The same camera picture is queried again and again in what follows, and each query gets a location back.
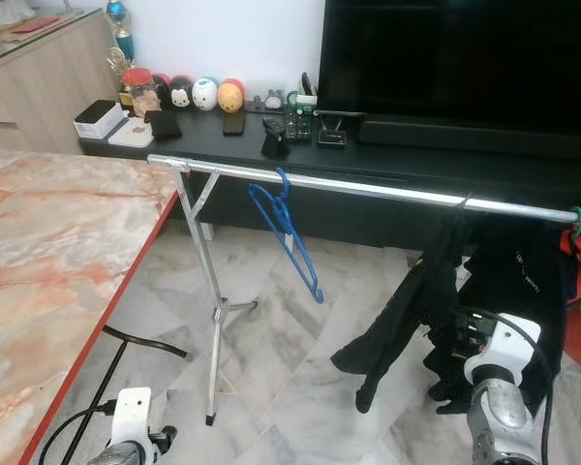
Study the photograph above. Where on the black TV cabinet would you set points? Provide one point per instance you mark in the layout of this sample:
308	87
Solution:
349	218

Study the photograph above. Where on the small grey figurine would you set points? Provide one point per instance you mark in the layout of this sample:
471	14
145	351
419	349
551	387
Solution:
273	99

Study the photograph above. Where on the black shirt with printed logo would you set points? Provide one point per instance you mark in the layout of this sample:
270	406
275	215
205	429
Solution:
407	310

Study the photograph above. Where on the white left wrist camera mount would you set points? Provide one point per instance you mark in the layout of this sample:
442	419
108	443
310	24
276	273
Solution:
134	412

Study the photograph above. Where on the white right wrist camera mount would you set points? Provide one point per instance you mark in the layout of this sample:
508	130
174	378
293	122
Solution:
508	339

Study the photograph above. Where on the flat white box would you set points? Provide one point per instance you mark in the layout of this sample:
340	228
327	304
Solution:
131	134

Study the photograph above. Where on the beige wooden sideboard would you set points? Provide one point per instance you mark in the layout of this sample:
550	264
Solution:
39	87

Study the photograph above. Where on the navy polo shirt red trim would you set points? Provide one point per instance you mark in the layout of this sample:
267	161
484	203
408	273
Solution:
523	271

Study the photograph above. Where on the white round plush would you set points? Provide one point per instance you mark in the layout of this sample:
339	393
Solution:
204	94

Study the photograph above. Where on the black leather stand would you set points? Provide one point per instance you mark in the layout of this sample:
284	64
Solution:
164	124

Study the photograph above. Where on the blue and gold trophy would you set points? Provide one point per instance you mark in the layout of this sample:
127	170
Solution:
122	29

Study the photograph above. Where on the red booklet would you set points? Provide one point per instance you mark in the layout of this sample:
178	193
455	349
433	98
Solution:
37	24

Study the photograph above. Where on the black phone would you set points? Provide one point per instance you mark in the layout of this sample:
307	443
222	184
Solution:
233	123

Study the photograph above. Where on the red and black round plush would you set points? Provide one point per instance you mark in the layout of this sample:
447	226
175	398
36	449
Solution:
161	89

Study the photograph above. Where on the white box with black top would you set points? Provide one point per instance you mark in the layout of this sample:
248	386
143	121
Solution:
99	118

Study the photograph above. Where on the orange round plush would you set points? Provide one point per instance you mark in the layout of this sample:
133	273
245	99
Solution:
230	97

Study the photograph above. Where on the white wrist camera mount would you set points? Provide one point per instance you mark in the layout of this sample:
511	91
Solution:
134	412
508	339

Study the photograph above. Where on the blue plastic hanger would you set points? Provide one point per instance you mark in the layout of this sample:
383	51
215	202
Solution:
284	218

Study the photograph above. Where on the black flat television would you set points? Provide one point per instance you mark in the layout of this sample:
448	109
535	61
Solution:
465	48

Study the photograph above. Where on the green hanger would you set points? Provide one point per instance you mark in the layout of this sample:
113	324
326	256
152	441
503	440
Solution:
578	219

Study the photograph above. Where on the black soundbar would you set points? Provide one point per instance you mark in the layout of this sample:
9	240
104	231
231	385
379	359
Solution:
465	134

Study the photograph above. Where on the marble pattern folding table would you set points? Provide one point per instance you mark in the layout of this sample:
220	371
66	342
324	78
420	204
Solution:
58	252

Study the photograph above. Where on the black mouse round plush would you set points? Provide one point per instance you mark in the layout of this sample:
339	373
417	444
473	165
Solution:
181	94

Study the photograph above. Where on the small black stand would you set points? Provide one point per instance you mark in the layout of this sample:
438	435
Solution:
275	140

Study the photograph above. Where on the clear jar with red lid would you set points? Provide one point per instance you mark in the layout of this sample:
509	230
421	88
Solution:
138	92

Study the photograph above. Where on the remote control holder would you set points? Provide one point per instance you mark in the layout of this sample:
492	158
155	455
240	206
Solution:
298	116

